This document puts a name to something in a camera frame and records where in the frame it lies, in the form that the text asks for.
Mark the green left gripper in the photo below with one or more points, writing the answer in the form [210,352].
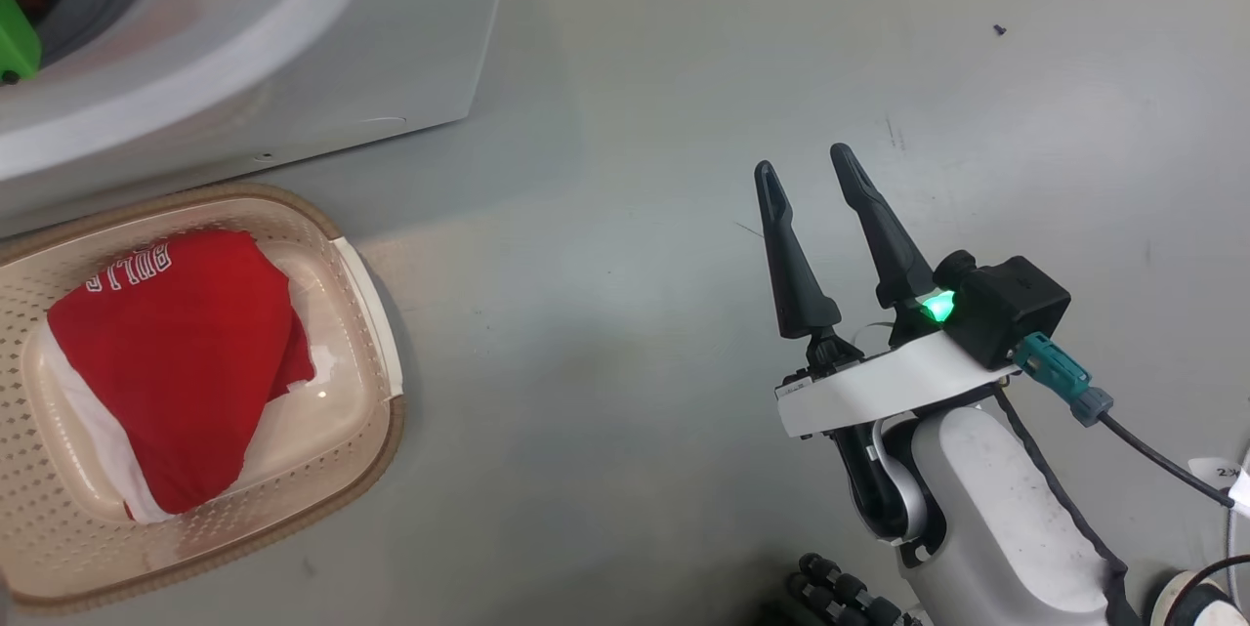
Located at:
[15,40]

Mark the red and white jersey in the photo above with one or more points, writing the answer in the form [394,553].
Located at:
[176,362]

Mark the cream perforated laundry basket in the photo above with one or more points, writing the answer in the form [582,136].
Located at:
[332,431]

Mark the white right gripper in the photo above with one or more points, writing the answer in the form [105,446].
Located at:
[879,382]

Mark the white washing machine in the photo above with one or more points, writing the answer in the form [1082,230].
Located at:
[293,40]

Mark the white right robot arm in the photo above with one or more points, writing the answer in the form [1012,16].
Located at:
[986,519]

